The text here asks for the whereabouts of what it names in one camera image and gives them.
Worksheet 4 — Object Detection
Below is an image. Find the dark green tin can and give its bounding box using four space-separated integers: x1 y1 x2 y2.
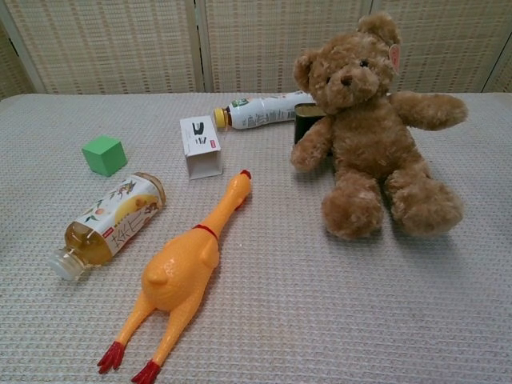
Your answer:
294 102 335 161

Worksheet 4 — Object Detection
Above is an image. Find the amber tea bottle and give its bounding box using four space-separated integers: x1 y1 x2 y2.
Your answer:
47 172 166 281

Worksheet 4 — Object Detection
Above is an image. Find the woven fringed tablecloth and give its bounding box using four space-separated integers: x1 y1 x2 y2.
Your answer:
0 92 512 384

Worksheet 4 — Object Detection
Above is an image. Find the woven folding screen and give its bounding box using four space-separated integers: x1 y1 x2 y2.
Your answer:
0 0 512 101

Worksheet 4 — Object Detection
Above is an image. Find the yellow rubber chicken toy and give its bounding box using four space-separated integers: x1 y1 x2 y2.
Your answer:
97 169 254 384

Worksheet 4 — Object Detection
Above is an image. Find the white bottle with yellow cap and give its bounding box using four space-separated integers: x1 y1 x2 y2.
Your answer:
213 91 317 130

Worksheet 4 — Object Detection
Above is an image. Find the green cube block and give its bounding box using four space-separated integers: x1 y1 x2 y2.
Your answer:
81 134 129 177

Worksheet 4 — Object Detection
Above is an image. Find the white cardboard box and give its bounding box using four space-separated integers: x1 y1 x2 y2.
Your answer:
179 115 224 181

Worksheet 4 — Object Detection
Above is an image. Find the brown teddy bear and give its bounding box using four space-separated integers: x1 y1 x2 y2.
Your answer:
290 11 470 241

